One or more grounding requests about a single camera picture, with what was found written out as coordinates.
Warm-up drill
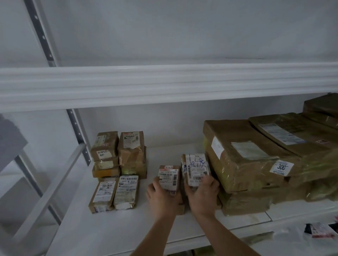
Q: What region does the person's right hand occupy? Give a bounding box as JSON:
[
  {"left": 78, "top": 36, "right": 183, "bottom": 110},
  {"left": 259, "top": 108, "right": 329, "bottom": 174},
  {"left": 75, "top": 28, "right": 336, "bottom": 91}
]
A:
[{"left": 184, "top": 175, "right": 220, "bottom": 218}]

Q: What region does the person's left hand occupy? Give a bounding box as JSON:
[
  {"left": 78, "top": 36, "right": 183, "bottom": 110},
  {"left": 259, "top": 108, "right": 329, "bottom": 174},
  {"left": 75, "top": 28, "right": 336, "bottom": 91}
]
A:
[{"left": 146, "top": 176, "right": 183, "bottom": 221}]

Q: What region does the stack of large brown parcels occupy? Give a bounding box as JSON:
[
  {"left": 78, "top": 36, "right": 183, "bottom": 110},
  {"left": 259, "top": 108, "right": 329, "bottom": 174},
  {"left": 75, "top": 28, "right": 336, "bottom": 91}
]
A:
[{"left": 202, "top": 92, "right": 338, "bottom": 217}]

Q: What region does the taped cardboard box end label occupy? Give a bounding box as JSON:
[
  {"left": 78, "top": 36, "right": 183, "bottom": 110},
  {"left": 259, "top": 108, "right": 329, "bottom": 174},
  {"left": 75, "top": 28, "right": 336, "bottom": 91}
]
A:
[{"left": 90, "top": 131, "right": 120, "bottom": 162}]

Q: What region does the pile of plastic mailer bags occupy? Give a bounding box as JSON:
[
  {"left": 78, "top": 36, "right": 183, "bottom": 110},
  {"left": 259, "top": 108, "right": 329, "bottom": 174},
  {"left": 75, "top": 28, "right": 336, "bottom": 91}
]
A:
[{"left": 237, "top": 211, "right": 338, "bottom": 256}]

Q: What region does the black mailer bag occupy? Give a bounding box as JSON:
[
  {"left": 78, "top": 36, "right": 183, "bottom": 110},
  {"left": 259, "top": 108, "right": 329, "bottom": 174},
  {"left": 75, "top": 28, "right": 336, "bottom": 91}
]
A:
[{"left": 304, "top": 223, "right": 338, "bottom": 239}]

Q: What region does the white metal shelving rack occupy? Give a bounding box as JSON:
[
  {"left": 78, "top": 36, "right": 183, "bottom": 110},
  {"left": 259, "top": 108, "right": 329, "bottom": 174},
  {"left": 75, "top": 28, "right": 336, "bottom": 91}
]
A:
[{"left": 0, "top": 0, "right": 338, "bottom": 256}]

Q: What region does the person's right forearm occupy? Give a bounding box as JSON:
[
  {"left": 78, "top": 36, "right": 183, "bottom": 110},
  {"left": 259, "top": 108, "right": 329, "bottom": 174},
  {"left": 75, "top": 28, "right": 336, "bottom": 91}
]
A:
[{"left": 196, "top": 212, "right": 261, "bottom": 256}]

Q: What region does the person's left forearm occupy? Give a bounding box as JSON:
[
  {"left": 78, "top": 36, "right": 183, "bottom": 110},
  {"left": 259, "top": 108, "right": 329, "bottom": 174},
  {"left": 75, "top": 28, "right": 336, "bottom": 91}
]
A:
[{"left": 133, "top": 212, "right": 183, "bottom": 256}]

